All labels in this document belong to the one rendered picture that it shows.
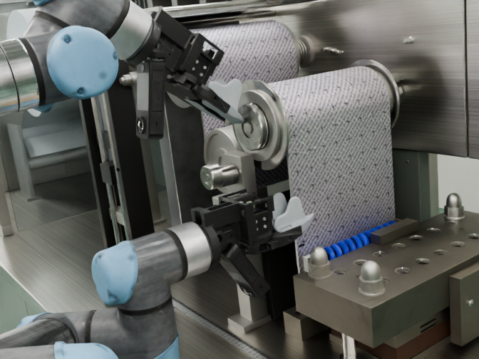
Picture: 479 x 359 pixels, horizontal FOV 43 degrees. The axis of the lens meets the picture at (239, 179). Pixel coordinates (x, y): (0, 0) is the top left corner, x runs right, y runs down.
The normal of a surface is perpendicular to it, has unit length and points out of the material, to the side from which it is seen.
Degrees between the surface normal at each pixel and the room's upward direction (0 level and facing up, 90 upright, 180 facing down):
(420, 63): 90
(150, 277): 90
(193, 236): 44
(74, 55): 90
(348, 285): 0
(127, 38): 112
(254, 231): 90
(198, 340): 0
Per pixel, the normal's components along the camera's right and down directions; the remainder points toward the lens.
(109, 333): -0.10, -0.31
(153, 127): 0.54, 0.14
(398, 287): -0.11, -0.96
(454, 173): -0.81, 0.24
